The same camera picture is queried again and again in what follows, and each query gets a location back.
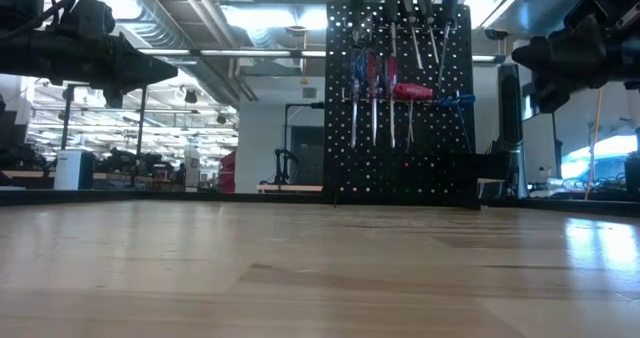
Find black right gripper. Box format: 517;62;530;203
510;0;640;115

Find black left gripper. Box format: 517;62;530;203
0;27;180;110

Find red T-handle hex key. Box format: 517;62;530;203
391;82;435;152

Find grey handle screwdriver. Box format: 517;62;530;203
415;0;441;65
398;0;425;71

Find red translucent handle screwdriver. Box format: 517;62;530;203
382;55;400;150
365;50;383;148

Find blue translucent handle screwdriver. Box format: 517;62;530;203
348;47;366;150

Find white board panel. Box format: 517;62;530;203
522;110;562;184

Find black tall tower unit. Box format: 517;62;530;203
498;62;525;199

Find black metal pegboard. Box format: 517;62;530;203
323;0;475;207

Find red cabinet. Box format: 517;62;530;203
218;150;237;193

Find black background stand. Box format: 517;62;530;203
273;146;300;185

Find low wooden bench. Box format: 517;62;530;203
256;182;325;194

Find silver ceiling air duct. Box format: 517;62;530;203
84;0;261;104

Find black background gantry frame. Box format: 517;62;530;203
60;81;150;189

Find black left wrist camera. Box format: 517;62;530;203
58;0;117;40

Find black aluminium table frame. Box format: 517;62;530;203
0;187;640;218

